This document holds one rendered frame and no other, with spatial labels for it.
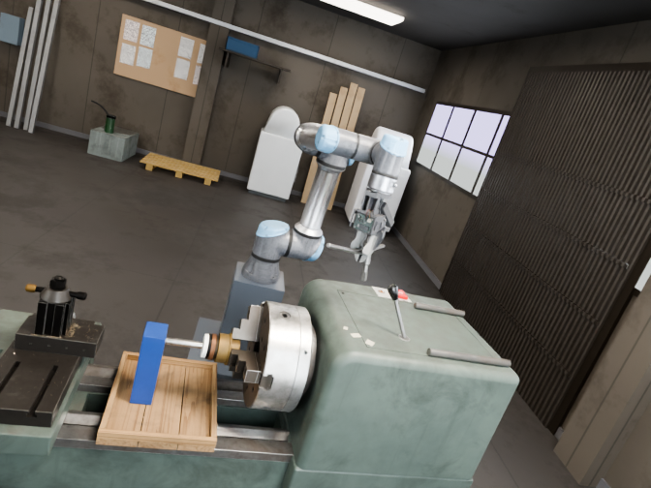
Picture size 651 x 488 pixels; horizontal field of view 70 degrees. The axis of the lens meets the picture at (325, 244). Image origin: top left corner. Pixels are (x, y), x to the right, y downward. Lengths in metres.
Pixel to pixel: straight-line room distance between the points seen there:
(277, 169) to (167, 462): 6.57
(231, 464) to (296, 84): 7.41
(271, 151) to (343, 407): 6.56
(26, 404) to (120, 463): 0.29
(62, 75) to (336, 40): 4.47
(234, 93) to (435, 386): 7.42
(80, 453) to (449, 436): 1.02
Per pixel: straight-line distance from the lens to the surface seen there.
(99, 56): 8.82
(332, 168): 1.73
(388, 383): 1.34
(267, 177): 7.74
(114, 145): 7.86
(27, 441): 1.37
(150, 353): 1.40
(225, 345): 1.40
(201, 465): 1.48
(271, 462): 1.50
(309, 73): 8.41
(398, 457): 1.53
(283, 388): 1.34
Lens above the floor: 1.85
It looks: 17 degrees down
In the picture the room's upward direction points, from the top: 18 degrees clockwise
